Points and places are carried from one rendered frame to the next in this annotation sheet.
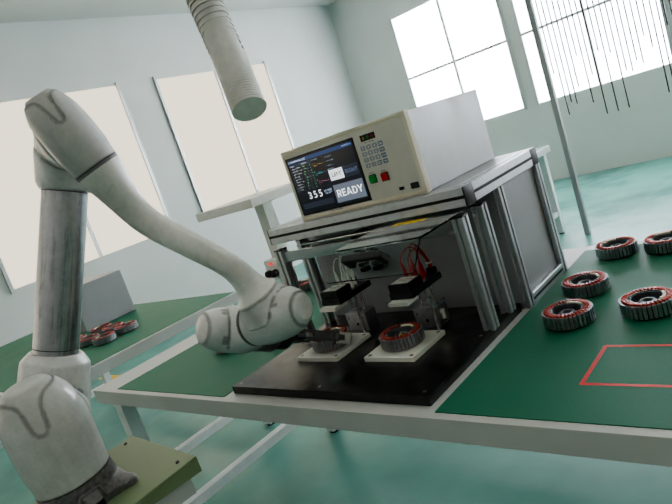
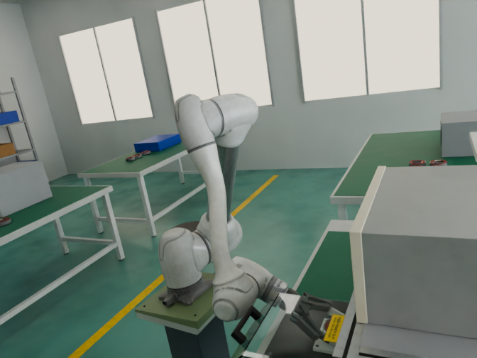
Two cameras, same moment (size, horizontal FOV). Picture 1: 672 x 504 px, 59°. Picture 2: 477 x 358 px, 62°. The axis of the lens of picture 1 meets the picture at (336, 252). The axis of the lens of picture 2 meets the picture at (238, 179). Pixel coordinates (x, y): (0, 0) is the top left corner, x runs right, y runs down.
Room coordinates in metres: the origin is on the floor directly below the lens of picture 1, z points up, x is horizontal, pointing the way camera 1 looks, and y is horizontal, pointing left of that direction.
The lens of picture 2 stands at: (1.04, -0.87, 1.66)
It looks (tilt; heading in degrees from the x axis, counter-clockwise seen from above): 16 degrees down; 75
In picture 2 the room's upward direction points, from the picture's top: 9 degrees counter-clockwise
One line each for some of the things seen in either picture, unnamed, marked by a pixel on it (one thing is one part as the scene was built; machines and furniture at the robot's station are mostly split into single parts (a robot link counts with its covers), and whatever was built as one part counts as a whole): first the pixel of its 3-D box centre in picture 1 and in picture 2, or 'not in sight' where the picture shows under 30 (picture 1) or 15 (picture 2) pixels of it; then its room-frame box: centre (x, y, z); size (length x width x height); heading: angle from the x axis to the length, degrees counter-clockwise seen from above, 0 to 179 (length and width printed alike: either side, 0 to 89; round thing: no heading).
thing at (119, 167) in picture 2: not in sight; (165, 178); (1.46, 4.21, 0.38); 1.90 x 0.90 x 0.75; 47
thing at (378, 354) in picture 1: (404, 345); not in sight; (1.39, -0.09, 0.78); 0.15 x 0.15 x 0.01; 47
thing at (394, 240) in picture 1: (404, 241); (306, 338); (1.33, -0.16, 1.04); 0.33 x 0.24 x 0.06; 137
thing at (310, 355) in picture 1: (333, 346); not in sight; (1.56, 0.09, 0.78); 0.15 x 0.15 x 0.01; 47
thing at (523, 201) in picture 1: (530, 232); not in sight; (1.54, -0.51, 0.91); 0.28 x 0.03 x 0.32; 137
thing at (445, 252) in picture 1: (403, 261); not in sight; (1.66, -0.17, 0.92); 0.66 x 0.01 x 0.30; 47
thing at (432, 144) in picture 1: (388, 155); (460, 236); (1.70, -0.23, 1.22); 0.44 x 0.39 x 0.20; 47
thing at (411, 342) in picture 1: (401, 336); not in sight; (1.39, -0.09, 0.80); 0.11 x 0.11 x 0.04
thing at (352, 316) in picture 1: (362, 318); not in sight; (1.66, -0.01, 0.80); 0.08 x 0.05 x 0.06; 47
